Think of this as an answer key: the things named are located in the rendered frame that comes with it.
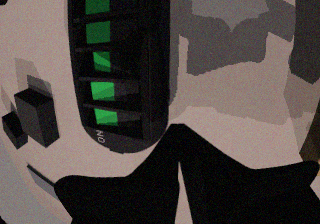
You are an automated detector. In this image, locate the dark grey switch panel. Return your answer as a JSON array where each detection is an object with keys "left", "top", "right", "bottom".
[{"left": 67, "top": 0, "right": 171, "bottom": 155}]

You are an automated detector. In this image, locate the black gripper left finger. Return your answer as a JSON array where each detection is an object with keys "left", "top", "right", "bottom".
[{"left": 53, "top": 124, "right": 180, "bottom": 224}]

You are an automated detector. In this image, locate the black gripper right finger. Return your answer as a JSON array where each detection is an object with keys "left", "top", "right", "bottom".
[{"left": 177, "top": 123, "right": 320, "bottom": 224}]

